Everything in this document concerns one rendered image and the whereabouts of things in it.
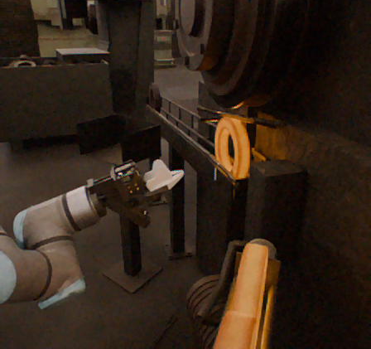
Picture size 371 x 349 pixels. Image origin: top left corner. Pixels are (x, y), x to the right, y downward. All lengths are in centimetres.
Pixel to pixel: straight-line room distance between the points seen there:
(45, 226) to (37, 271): 12
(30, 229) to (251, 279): 48
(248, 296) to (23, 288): 38
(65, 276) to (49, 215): 13
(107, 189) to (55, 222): 13
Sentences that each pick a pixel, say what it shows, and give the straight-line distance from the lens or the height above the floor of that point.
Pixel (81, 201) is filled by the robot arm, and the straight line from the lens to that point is 75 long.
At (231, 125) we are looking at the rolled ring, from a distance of 90.
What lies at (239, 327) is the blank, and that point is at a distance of 38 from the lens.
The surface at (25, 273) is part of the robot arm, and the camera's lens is 65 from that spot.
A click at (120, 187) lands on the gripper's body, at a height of 76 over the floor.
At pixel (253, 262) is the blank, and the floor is 78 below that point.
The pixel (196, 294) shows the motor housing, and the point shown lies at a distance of 81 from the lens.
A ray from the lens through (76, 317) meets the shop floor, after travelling 153.
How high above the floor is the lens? 109
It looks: 24 degrees down
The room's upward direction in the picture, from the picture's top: straight up
